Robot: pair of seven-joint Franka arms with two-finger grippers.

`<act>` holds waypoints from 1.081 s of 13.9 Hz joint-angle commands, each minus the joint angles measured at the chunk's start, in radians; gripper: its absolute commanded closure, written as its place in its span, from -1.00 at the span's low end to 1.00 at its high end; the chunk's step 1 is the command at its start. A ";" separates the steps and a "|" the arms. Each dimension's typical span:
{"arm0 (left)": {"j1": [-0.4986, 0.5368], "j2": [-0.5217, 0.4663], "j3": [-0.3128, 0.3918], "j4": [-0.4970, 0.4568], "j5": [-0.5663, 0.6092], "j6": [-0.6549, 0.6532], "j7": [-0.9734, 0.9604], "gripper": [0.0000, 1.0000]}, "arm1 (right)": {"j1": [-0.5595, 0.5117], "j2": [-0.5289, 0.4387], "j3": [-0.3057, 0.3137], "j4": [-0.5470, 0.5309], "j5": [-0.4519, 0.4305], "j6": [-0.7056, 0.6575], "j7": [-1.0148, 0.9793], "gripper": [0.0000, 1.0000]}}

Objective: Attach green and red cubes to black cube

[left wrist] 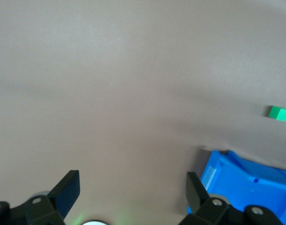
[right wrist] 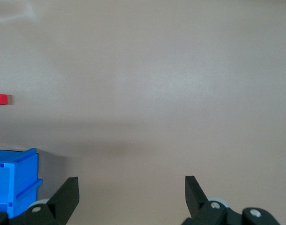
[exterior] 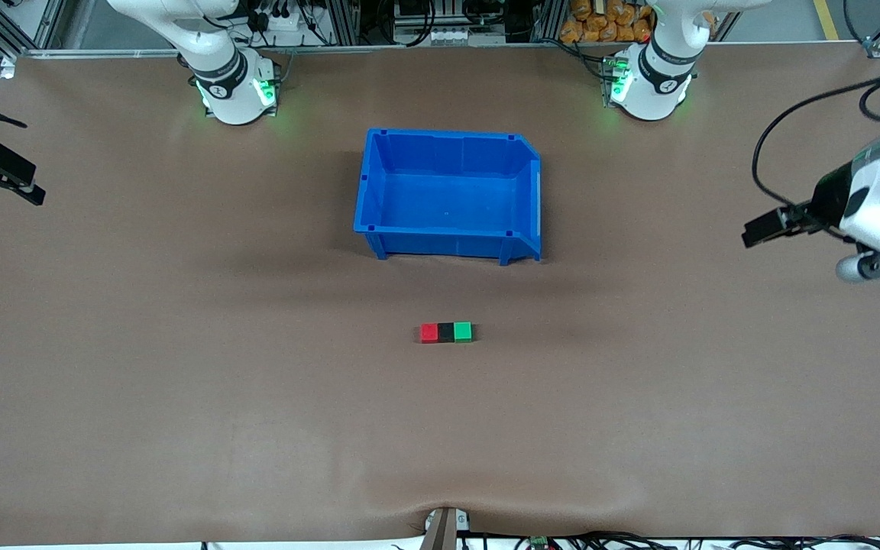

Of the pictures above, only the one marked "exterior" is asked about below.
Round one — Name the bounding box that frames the black cable bundle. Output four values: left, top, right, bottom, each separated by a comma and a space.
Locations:
471, 530, 880, 550

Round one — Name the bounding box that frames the metal table edge clamp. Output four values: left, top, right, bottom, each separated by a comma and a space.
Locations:
421, 506, 473, 550

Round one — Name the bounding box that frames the blue plastic storage bin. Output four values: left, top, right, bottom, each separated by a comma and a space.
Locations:
353, 128, 543, 266

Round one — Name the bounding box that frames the aluminium frame rail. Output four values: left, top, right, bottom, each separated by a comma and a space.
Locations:
0, 42, 609, 60

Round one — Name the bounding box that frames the black white electronic device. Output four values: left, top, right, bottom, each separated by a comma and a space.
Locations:
393, 0, 507, 47

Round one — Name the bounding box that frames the white power strip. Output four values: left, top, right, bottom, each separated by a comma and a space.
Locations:
247, 4, 319, 33

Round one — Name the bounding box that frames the orange snack bags pile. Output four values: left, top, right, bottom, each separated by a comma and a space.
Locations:
558, 0, 655, 44

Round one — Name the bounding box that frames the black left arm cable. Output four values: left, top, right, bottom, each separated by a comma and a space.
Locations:
751, 73, 880, 222

